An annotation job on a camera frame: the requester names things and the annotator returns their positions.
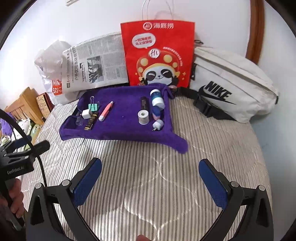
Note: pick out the black tube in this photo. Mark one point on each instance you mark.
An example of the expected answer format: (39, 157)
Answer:
(144, 103)

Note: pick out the white Nike waist bag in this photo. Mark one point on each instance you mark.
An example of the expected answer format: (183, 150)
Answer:
(227, 86)

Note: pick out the wooden headboard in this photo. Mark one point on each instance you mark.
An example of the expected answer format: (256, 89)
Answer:
(26, 107)

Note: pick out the patterned notebook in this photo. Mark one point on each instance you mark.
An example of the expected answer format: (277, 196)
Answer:
(45, 105)

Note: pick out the white USB plug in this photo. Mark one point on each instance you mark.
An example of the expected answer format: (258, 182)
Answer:
(157, 125)

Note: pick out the left hand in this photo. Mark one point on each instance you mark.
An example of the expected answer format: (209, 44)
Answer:
(16, 195)

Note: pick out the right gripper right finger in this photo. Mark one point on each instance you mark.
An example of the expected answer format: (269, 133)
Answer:
(221, 190)

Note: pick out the brown wooden door frame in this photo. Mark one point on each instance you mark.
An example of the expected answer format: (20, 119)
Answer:
(256, 36)

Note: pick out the striped bed quilt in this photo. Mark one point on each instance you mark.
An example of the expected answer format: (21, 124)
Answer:
(150, 189)

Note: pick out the pink utility knife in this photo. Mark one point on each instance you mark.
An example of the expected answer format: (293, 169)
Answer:
(105, 112)

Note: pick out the white charger adapter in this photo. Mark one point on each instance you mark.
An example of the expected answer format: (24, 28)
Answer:
(86, 114)

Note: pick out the purple plush toy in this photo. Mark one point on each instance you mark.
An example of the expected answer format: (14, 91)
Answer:
(6, 128)

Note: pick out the white Miniso plastic bag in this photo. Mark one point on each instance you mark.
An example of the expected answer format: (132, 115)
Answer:
(49, 65)

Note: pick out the blue white bottle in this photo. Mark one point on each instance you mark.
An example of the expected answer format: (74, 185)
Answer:
(157, 99)

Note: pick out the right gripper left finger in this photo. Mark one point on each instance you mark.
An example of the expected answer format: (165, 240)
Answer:
(83, 182)

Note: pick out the right hand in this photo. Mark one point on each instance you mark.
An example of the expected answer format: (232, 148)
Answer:
(142, 238)

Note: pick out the small clear glass bottle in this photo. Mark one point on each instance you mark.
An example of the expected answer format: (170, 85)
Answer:
(79, 121)

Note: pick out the green binder clip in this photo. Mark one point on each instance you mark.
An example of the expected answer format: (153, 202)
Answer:
(93, 105)

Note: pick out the red panda paper bag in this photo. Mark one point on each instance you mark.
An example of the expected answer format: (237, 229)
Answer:
(158, 51)

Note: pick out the white tape roll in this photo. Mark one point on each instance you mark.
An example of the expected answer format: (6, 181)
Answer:
(143, 117)

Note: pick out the purple towel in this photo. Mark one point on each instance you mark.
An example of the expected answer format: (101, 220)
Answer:
(121, 122)

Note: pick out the folded newspaper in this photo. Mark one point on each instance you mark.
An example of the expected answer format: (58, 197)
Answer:
(98, 62)

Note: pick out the orange blue Vaseline jar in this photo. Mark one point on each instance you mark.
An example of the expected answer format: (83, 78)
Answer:
(156, 113)

